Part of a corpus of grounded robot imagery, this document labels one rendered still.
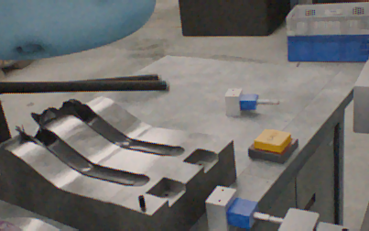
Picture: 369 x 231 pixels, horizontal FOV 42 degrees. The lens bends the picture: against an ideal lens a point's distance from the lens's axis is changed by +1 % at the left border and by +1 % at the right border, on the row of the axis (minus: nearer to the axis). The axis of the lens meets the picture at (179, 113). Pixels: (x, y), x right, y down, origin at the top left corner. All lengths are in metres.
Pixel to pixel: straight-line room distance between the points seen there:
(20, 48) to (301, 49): 3.80
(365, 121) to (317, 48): 3.03
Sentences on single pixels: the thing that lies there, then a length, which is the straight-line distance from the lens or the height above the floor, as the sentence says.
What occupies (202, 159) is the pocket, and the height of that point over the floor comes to 0.87.
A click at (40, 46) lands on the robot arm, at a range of 0.16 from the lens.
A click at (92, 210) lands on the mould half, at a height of 0.86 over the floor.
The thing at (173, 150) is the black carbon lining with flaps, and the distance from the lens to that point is 0.92.
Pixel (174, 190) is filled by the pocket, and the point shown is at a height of 0.87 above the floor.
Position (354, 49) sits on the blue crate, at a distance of 3.88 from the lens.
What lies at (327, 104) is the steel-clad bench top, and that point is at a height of 0.80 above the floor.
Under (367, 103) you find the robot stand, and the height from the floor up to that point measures 0.96.
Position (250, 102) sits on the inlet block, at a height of 0.84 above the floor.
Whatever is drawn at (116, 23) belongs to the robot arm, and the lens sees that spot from 0.16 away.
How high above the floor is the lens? 1.32
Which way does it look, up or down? 24 degrees down
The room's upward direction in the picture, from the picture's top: 8 degrees counter-clockwise
